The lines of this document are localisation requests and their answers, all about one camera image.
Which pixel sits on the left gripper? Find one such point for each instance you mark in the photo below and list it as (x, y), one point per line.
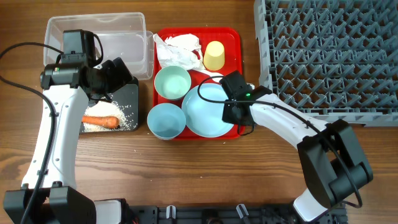
(119, 75)

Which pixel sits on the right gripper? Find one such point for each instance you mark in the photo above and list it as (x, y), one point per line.
(227, 107)

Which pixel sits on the white plastic spoon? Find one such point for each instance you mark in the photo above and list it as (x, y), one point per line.
(210, 74)

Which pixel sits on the yellow plastic cup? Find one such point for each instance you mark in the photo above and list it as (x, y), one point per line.
(214, 56)

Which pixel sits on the white rice pile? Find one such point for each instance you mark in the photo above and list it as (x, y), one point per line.
(125, 113)

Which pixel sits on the light blue plate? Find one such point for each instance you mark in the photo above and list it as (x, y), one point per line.
(204, 118)

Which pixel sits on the orange carrot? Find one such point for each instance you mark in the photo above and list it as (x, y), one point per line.
(109, 122)

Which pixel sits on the green bowl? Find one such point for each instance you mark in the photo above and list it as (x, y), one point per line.
(172, 82)

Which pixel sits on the white napkin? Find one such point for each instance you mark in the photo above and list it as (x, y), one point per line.
(182, 51)

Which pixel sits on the small light blue bowl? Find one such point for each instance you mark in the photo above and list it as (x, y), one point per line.
(166, 121)

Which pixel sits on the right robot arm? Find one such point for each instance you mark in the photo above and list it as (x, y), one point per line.
(333, 162)

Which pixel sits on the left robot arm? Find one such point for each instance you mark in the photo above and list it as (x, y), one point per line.
(48, 193)

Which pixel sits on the black waste tray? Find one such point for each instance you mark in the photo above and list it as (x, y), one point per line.
(128, 94)

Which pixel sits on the grey dishwasher rack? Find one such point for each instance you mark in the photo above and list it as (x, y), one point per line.
(331, 59)

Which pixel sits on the clear plastic bin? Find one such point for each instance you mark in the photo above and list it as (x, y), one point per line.
(122, 35)

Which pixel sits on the red serving tray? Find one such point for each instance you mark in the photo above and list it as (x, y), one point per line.
(233, 62)

